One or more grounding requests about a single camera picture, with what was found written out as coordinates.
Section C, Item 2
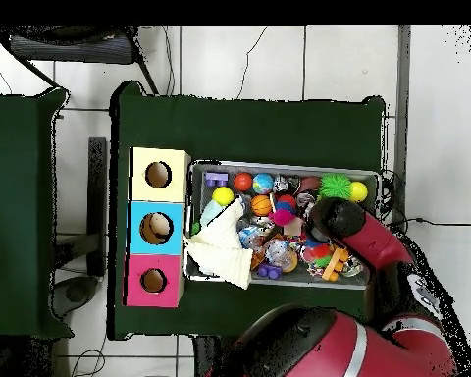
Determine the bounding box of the cream waffle cloth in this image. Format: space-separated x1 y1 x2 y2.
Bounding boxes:
182 195 254 291

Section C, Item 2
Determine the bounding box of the clear mesh bin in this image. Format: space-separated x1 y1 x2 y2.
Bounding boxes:
183 158 383 291

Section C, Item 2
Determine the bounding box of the wooden box with three holes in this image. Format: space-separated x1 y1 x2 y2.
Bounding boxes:
122 146 192 309

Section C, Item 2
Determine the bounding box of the yellow plastic ball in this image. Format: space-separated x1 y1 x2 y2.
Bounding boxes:
347 181 369 204
211 186 236 207

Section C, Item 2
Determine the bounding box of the small orange basketball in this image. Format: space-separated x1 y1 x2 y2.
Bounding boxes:
249 194 274 218

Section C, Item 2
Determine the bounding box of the red-orange ball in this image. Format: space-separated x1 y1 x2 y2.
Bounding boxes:
233 172 254 192

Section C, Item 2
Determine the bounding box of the purple toy building block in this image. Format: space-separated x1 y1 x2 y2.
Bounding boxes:
204 171 230 189

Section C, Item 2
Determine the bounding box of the blue globe ball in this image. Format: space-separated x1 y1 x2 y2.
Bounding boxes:
252 172 275 195

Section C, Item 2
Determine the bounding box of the dark green table cloth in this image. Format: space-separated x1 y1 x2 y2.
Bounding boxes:
107 80 388 342

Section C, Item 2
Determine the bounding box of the green spiky rubber ball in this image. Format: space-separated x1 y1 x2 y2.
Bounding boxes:
318 173 353 200

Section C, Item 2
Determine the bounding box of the orange toy building block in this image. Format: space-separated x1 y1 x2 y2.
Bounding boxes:
321 247 350 283

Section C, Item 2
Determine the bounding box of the black upright panel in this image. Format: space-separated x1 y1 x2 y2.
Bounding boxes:
86 136 108 278

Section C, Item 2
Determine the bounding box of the dark round floor base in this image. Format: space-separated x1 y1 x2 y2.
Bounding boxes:
48 274 101 320

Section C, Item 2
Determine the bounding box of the green cloth side table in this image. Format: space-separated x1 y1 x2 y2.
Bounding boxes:
0 87 74 341

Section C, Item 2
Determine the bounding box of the black office chair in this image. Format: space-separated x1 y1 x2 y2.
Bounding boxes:
0 25 160 95

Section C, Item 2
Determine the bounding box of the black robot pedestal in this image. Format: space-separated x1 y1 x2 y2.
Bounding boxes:
191 335 240 377

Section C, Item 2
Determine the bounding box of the black cable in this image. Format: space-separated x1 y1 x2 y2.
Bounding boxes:
388 216 471 233

